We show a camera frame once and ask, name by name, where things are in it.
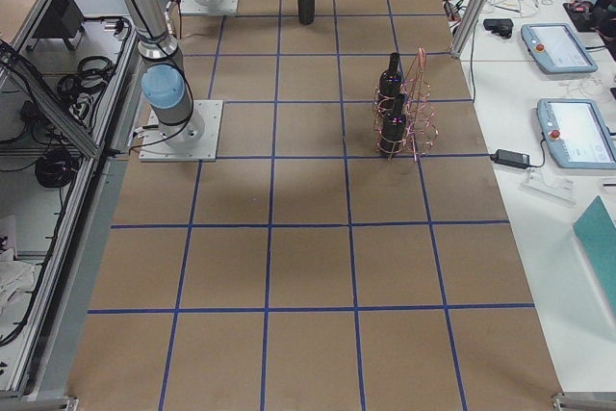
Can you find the teach pendant tablet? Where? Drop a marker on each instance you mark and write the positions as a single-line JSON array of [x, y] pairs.
[[575, 133], [556, 49]]

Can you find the black power adapter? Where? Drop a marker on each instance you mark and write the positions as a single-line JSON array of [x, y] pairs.
[[510, 159]]

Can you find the teal folder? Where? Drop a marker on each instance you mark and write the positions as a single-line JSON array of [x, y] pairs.
[[595, 229]]

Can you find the white cloth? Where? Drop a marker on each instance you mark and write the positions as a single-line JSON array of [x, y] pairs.
[[17, 277]]

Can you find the copper wire bottle basket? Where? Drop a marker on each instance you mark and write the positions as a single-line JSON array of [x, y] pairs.
[[421, 132]]

